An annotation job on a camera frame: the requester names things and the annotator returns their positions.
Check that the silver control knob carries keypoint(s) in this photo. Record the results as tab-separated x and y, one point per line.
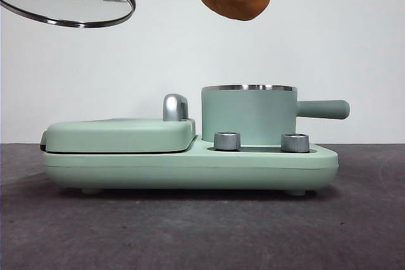
294	142
226	141

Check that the mint green breakfast machine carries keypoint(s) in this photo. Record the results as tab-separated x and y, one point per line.
202	165

